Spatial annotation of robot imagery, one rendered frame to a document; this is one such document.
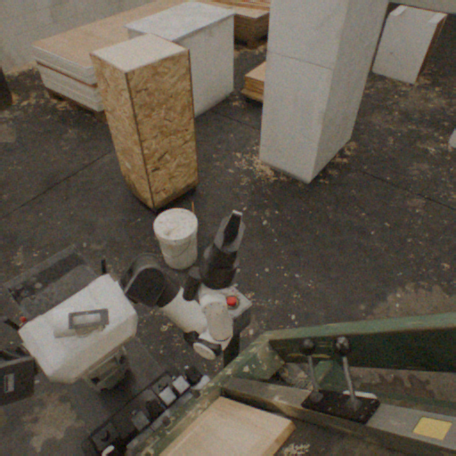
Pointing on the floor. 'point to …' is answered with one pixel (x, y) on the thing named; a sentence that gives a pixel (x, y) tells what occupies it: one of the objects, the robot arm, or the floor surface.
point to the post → (232, 351)
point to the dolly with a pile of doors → (255, 84)
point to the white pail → (177, 237)
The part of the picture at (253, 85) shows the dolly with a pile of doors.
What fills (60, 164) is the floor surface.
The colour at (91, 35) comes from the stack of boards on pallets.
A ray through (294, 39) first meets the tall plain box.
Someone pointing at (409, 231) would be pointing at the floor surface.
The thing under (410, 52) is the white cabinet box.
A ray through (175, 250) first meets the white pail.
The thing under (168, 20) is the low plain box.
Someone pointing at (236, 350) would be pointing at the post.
